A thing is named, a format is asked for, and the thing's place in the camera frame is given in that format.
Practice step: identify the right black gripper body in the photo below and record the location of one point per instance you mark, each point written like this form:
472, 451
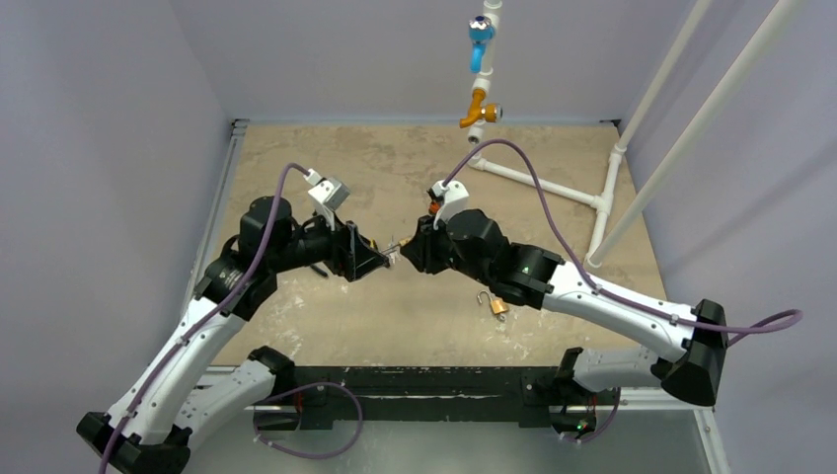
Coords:
435, 241

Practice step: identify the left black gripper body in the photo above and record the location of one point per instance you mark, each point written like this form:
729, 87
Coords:
341, 260

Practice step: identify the black key bunch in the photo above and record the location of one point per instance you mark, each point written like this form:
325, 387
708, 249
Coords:
392, 255

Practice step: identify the brass padlock long shackle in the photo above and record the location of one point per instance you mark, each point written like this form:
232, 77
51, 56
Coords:
395, 246

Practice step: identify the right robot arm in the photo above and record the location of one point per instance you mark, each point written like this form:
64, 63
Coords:
681, 349

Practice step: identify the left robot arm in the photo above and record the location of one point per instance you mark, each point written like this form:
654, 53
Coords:
157, 424

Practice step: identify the brass padlock open shackle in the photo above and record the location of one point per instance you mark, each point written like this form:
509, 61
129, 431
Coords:
498, 307

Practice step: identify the black base bar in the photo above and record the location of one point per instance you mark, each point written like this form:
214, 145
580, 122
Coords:
532, 397

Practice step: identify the orange tap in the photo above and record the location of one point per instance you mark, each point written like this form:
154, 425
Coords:
480, 109

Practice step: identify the blue tap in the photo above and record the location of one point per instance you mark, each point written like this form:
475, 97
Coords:
481, 32

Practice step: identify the white diagonal pole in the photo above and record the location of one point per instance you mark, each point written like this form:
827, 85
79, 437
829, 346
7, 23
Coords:
767, 31

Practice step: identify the blue handled pliers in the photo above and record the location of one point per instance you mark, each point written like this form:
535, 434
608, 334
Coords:
318, 271

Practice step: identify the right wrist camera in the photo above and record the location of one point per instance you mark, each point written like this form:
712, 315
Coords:
452, 198

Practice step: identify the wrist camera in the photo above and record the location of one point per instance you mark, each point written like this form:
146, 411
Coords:
326, 196
452, 198

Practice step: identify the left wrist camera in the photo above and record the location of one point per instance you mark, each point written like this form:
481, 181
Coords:
326, 196

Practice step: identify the aluminium frame rail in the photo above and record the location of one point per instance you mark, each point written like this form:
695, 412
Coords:
215, 216

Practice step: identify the white pvc pipe frame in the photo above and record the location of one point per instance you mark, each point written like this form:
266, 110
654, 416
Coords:
544, 76

